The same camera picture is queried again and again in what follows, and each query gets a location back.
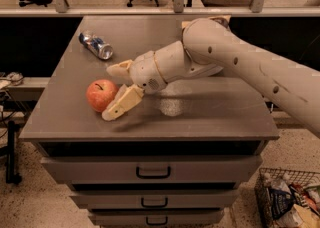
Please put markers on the black metal stand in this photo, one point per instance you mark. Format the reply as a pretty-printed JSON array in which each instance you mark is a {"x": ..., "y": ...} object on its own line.
[{"x": 12, "y": 177}]

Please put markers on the brown yellow chip bag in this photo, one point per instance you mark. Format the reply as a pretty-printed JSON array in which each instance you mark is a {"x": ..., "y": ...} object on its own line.
[{"x": 221, "y": 19}]

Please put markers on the grey drawer cabinet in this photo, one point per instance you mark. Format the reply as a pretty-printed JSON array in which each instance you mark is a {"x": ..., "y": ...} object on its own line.
[{"x": 220, "y": 116}]

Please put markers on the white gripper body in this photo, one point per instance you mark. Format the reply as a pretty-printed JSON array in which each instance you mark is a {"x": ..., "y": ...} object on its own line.
[{"x": 145, "y": 71}]

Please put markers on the red apple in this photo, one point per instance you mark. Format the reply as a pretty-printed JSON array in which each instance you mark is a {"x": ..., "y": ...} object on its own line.
[{"x": 100, "y": 93}]

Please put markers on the blue silver soda can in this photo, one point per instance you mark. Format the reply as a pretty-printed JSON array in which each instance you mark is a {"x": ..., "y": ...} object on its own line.
[{"x": 96, "y": 45}]

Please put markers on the bottom grey drawer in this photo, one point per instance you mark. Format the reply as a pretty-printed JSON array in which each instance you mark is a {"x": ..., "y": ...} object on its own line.
[{"x": 156, "y": 218}]

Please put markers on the middle grey drawer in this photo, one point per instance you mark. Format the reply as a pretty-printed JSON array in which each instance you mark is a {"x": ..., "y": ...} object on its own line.
[{"x": 155, "y": 199}]

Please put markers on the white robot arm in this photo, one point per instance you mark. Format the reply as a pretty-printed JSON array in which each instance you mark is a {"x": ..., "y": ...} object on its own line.
[{"x": 207, "y": 46}]

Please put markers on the wire basket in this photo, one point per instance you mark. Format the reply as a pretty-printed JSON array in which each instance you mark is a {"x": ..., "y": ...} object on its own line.
[{"x": 261, "y": 192}]

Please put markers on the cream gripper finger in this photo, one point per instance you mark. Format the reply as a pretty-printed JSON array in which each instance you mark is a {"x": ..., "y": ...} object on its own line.
[
  {"x": 127, "y": 98},
  {"x": 121, "y": 69}
]

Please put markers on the top grey drawer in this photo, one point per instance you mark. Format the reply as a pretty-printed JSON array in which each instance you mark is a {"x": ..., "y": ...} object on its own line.
[{"x": 151, "y": 169}]

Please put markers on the snack bags in basket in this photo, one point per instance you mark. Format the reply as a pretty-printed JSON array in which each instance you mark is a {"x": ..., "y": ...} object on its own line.
[{"x": 293, "y": 205}]

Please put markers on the grey drawer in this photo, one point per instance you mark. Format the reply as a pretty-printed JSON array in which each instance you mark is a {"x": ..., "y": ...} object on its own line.
[
  {"x": 156, "y": 218},
  {"x": 151, "y": 169},
  {"x": 155, "y": 199}
]

